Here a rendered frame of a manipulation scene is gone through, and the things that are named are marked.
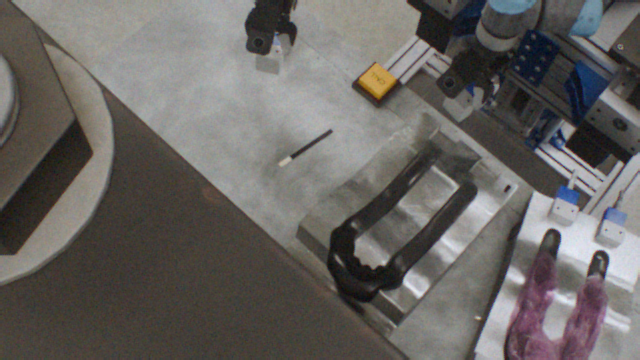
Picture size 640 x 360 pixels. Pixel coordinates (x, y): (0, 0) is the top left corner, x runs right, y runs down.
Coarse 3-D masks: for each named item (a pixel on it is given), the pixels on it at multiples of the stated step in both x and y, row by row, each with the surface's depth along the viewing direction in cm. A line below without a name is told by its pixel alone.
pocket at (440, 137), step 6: (438, 132) 162; (444, 132) 161; (432, 138) 161; (438, 138) 162; (444, 138) 162; (450, 138) 160; (438, 144) 161; (444, 144) 161; (450, 144) 161; (444, 150) 161; (450, 150) 161
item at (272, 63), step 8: (272, 48) 157; (280, 48) 157; (256, 56) 156; (264, 56) 156; (272, 56) 156; (280, 56) 156; (256, 64) 159; (264, 64) 158; (272, 64) 158; (280, 64) 159; (272, 72) 160
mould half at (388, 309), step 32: (416, 128) 159; (384, 160) 156; (448, 160) 157; (352, 192) 151; (416, 192) 154; (448, 192) 154; (480, 192) 154; (512, 192) 155; (320, 224) 145; (384, 224) 149; (416, 224) 151; (480, 224) 152; (320, 256) 148; (384, 256) 143; (448, 256) 149; (416, 288) 141; (384, 320) 145
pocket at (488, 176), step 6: (480, 162) 158; (474, 168) 159; (480, 168) 159; (486, 168) 158; (474, 174) 159; (480, 174) 159; (486, 174) 159; (492, 174) 158; (498, 174) 158; (480, 180) 158; (486, 180) 158; (492, 180) 158
